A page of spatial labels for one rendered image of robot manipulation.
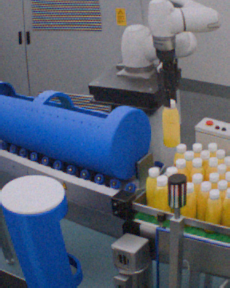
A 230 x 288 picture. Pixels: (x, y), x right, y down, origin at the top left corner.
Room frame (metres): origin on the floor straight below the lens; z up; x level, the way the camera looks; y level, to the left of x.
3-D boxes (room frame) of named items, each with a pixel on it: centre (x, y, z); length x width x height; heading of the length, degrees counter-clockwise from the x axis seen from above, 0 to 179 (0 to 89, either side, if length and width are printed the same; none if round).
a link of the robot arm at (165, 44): (2.04, -0.21, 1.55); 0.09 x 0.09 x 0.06
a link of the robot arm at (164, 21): (2.04, -0.22, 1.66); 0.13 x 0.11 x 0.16; 92
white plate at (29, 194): (1.90, 0.36, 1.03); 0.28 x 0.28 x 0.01
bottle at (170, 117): (2.04, -0.20, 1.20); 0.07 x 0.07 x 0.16
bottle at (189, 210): (1.80, -0.24, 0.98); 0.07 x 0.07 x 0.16
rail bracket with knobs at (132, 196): (1.90, 0.00, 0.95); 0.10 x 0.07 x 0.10; 142
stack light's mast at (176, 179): (1.57, -0.17, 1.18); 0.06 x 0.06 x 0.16
